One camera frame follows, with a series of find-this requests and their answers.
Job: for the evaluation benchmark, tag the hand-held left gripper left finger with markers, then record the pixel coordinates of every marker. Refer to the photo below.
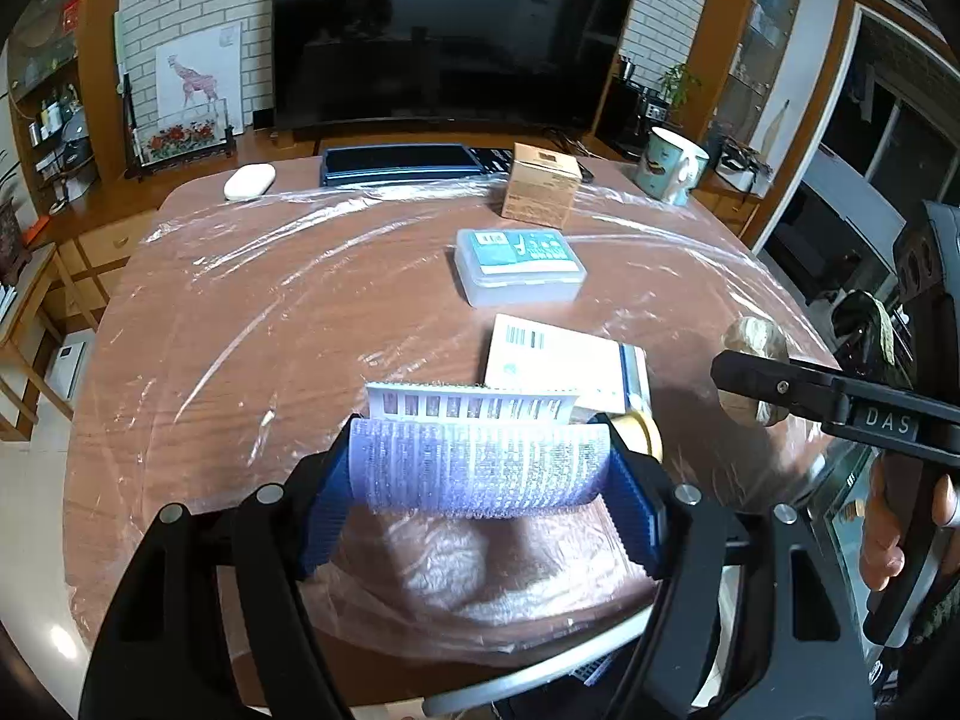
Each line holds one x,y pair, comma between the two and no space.
322,514

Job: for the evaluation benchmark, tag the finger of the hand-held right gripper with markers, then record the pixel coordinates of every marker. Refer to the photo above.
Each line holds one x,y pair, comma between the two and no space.
772,386

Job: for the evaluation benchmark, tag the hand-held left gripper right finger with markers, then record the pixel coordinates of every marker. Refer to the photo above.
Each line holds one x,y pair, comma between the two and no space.
637,510

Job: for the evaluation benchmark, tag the beige paper ball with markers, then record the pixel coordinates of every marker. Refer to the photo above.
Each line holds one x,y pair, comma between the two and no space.
757,337

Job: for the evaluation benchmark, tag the purple velcro hair roller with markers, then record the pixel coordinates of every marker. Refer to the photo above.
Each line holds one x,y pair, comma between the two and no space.
480,465

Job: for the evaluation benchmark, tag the person's right forearm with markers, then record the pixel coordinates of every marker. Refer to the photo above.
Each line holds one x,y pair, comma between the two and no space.
934,652

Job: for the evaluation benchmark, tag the person's right hand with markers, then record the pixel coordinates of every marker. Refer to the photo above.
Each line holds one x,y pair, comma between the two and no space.
881,532

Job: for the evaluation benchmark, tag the yellow tape roll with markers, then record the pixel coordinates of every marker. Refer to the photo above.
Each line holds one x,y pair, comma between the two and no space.
643,427

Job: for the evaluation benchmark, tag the camouflage cloth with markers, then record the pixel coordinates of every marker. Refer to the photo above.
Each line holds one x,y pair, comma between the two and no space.
870,330

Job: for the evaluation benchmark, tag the white printed paper strip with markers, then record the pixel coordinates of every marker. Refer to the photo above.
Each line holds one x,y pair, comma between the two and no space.
450,405

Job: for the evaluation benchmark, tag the white barcode box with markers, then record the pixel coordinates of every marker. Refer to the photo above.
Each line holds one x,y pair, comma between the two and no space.
555,360

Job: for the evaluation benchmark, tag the clear plastic table cover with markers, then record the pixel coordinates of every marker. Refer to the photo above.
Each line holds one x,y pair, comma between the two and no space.
262,330

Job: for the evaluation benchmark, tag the glass sliding door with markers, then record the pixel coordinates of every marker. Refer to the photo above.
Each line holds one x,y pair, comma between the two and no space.
862,165

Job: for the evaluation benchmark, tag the bird print mug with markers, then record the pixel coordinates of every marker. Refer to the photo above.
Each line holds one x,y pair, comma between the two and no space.
667,165

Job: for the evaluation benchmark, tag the clear plastic box teal label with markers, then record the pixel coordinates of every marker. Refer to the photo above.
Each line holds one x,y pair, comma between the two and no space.
517,266

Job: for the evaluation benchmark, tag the white floor appliance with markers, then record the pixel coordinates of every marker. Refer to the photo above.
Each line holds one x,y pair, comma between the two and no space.
67,369

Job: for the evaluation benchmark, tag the brown cardboard box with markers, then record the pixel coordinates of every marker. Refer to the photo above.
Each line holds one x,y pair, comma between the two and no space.
540,187

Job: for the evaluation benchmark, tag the black coffee machine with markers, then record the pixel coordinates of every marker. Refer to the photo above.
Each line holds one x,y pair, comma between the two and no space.
630,112

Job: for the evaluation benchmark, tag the small green potted plant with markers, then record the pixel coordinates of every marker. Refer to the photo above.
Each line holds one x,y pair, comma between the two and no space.
679,90

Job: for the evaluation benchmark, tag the glass door cabinet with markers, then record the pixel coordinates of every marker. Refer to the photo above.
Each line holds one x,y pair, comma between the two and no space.
765,52

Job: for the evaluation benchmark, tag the white oval pad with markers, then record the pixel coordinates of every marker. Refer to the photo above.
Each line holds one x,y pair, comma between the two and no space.
249,181

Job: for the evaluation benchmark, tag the wooden side table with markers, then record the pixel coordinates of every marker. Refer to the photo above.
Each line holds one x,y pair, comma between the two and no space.
22,345

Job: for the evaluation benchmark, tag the blue and black flat appliance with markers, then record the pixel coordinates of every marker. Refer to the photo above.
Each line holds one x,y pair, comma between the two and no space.
397,163

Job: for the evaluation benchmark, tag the framed red flower panel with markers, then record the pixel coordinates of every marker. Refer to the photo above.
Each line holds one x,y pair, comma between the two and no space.
180,139

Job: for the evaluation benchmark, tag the orange plastic item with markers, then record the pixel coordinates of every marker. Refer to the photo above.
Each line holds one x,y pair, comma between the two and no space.
37,229

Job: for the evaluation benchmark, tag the potted plant in patterned pot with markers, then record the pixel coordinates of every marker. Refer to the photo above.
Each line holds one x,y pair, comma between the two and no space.
11,240

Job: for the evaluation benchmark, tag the giraffe drawing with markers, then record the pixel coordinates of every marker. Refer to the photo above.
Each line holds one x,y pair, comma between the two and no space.
195,75

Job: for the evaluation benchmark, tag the black flat television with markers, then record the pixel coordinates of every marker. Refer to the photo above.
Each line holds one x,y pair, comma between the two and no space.
450,37

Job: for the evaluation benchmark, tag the wooden display cabinet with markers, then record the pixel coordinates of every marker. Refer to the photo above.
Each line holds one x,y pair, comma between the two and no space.
60,90

